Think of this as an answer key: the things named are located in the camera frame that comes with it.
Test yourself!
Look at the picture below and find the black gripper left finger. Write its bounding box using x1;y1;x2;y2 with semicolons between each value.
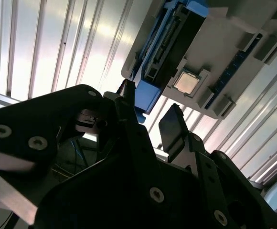
0;80;159;226

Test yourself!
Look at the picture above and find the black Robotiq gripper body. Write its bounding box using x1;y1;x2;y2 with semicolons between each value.
34;152;230;229

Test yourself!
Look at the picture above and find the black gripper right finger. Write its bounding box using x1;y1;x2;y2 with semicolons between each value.
158;103;277;229

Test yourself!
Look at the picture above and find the hard disk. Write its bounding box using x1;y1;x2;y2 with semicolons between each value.
128;0;211;124

